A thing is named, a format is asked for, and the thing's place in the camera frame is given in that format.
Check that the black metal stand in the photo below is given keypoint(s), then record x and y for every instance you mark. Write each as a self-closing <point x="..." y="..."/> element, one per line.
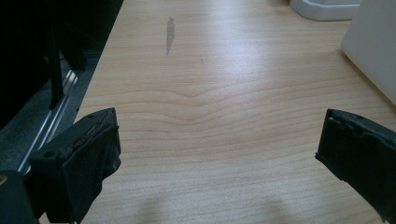
<point x="56" y="68"/>

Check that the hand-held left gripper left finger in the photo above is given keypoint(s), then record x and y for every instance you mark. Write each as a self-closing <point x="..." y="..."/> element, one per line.
<point x="77" y="161"/>

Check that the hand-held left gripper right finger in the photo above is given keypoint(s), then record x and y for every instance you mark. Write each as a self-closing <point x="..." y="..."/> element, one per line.
<point x="361" y="149"/>

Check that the white box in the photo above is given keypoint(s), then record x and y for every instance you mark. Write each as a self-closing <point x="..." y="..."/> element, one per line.
<point x="373" y="43"/>

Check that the white rounded container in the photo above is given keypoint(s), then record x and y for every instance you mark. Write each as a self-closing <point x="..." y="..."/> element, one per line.
<point x="323" y="9"/>

